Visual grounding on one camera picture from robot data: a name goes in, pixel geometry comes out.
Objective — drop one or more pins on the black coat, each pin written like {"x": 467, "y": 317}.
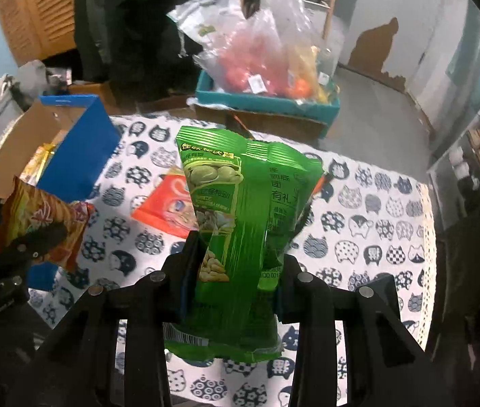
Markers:
{"x": 138, "y": 29}

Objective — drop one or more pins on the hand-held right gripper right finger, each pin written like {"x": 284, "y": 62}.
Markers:
{"x": 283, "y": 305}

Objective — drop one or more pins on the metal shoe rack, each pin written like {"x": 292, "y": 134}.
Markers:
{"x": 469, "y": 165}

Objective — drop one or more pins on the blue cardboard box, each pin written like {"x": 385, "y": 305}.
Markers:
{"x": 83, "y": 148}

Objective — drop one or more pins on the grey jacket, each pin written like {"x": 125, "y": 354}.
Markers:
{"x": 41, "y": 74}

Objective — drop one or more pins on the teal crate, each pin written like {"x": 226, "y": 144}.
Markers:
{"x": 265, "y": 104}

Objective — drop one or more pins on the small cardboard box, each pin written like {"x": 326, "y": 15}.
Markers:
{"x": 94, "y": 91}

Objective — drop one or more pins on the long yellow snack packet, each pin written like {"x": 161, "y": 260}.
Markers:
{"x": 41, "y": 159}

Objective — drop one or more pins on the cat print tablecloth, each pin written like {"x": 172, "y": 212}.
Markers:
{"x": 375, "y": 220}

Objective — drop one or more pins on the wooden louvered cabinet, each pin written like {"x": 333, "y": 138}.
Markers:
{"x": 36, "y": 12}

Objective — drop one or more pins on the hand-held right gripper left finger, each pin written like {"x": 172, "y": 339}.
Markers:
{"x": 185, "y": 288}

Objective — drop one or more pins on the brown cardboard box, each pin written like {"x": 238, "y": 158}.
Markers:
{"x": 265, "y": 125}

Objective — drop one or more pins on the green snack packet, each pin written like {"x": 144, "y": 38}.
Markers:
{"x": 240, "y": 203}

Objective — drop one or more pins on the plastic bag of oranges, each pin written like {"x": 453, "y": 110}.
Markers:
{"x": 265, "y": 59}

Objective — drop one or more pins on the orange-red snack packet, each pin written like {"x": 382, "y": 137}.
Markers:
{"x": 163, "y": 207}

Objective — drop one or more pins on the rows of shoes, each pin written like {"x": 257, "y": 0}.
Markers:
{"x": 477, "y": 148}

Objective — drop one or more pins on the orange patterned snack packet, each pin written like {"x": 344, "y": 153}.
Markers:
{"x": 41, "y": 207}

